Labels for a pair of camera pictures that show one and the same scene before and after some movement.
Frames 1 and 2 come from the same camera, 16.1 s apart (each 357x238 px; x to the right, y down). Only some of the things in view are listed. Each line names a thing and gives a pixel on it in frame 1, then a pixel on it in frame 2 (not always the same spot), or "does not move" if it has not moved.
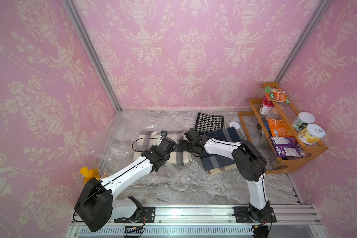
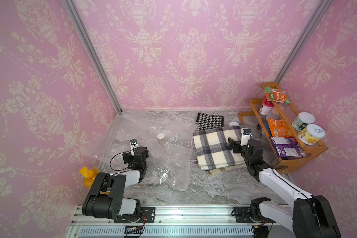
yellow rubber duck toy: (95, 172) does not move
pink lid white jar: (266, 106) does not move
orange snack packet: (279, 128) does not move
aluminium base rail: (292, 221) does not move
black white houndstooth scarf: (206, 123) does not move
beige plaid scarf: (217, 170) does not move
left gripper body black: (165, 158) → (146, 153)
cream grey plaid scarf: (151, 139) → (211, 147)
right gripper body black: (192, 147) → (247, 159)
